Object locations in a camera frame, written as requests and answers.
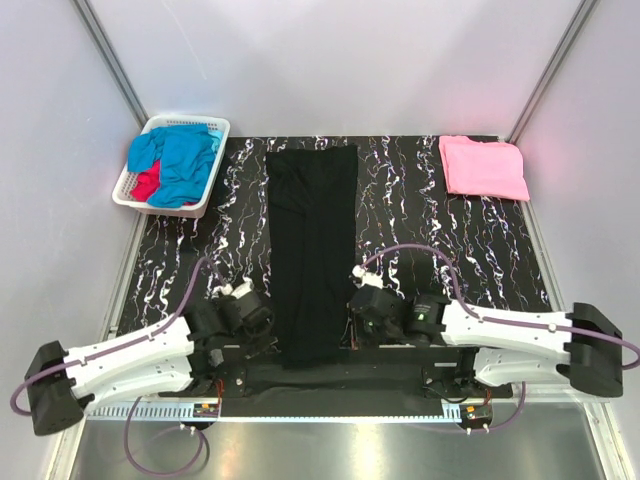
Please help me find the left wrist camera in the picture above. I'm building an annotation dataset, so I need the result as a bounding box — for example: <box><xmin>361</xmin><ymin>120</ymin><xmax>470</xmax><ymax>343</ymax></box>
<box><xmin>213</xmin><ymin>280</ymin><xmax>262</xmax><ymax>318</ymax></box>

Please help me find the folded pink t-shirt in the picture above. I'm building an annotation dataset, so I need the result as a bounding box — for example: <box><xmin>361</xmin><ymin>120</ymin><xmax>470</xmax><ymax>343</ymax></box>
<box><xmin>438</xmin><ymin>136</ymin><xmax>530</xmax><ymax>202</ymax></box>

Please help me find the black t-shirt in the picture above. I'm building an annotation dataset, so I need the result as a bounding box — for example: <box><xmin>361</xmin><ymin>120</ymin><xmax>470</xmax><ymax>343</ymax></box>
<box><xmin>266</xmin><ymin>145</ymin><xmax>359</xmax><ymax>367</ymax></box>

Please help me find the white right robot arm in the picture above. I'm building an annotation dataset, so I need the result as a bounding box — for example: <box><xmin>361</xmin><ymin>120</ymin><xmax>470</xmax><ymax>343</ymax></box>
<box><xmin>347</xmin><ymin>280</ymin><xmax>623</xmax><ymax>403</ymax></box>

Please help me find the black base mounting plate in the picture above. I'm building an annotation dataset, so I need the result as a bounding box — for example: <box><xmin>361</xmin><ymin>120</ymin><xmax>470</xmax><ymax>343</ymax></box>
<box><xmin>175</xmin><ymin>345</ymin><xmax>513</xmax><ymax>418</ymax></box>

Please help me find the red t-shirt in basket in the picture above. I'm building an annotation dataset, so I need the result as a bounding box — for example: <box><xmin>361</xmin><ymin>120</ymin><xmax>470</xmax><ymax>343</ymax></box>
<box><xmin>130</xmin><ymin>161</ymin><xmax>160</xmax><ymax>202</ymax></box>

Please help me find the blue t-shirt in basket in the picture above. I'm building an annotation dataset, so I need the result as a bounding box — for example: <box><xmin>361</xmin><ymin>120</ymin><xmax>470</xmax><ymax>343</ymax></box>
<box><xmin>127</xmin><ymin>124</ymin><xmax>223</xmax><ymax>208</ymax></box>

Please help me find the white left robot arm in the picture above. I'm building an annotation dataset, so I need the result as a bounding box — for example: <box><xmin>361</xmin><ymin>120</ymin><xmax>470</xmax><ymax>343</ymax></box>
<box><xmin>24</xmin><ymin>281</ymin><xmax>276</xmax><ymax>437</ymax></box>

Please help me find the aluminium frame rail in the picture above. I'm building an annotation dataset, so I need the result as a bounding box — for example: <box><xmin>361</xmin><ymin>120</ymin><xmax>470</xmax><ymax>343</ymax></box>
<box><xmin>67</xmin><ymin>362</ymin><xmax>611</xmax><ymax>424</ymax></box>

